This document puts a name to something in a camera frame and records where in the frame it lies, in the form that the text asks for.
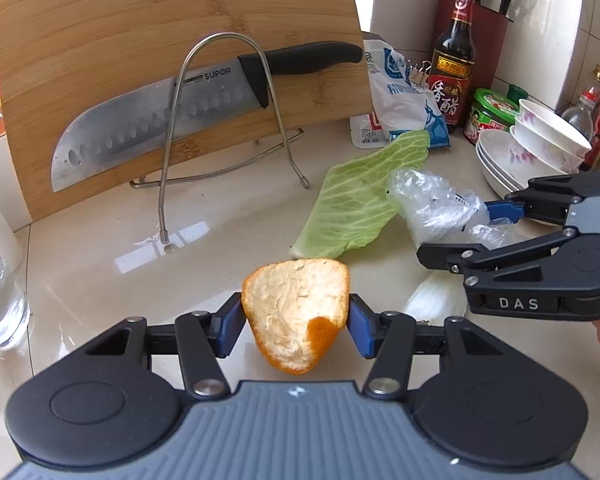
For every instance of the pale cabbage stalk piece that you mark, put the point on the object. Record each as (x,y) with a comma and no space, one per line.
(425,300)

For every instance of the white packet with red label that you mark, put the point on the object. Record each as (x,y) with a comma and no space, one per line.
(365,132)

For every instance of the clear plastic wrap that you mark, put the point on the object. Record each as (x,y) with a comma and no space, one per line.
(430,200)

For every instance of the green cabbage leaf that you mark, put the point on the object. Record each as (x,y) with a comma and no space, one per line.
(340,205)

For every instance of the white deep plate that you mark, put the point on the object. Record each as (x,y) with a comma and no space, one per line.
(492,152)
(497,182)

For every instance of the bunch of binder clips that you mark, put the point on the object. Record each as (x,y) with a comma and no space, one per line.
(420,72)

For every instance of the dark red knife block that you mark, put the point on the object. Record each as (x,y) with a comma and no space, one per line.
(490,45)

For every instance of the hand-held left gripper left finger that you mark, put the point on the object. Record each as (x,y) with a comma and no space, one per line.
(230,327)

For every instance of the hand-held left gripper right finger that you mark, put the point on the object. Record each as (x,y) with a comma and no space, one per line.
(360,330)

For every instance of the dark vinegar bottle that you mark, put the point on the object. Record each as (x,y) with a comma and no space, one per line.
(452,50)

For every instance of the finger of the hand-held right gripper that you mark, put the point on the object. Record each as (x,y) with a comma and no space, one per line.
(445,256)
(500,211)

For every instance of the floral white bowl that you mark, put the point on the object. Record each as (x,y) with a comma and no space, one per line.
(545,125)
(530,157)

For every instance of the bamboo cutting board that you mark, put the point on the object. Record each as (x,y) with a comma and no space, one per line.
(105,35)

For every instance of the clear plastic bottle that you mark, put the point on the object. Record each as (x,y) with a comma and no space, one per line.
(577,117)

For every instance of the blue and white salt bag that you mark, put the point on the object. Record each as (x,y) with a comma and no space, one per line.
(400,95)

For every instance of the orange peel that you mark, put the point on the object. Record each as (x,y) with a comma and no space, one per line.
(290,310)

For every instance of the clear glass pitcher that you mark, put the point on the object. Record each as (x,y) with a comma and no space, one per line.
(0,285)

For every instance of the green lidded jar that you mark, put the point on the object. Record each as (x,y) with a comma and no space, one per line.
(487,115)

